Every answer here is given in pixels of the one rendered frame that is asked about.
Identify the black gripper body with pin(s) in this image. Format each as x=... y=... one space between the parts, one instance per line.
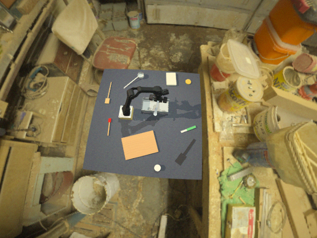
x=158 y=99

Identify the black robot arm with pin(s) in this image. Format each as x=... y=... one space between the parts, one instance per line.
x=157 y=91

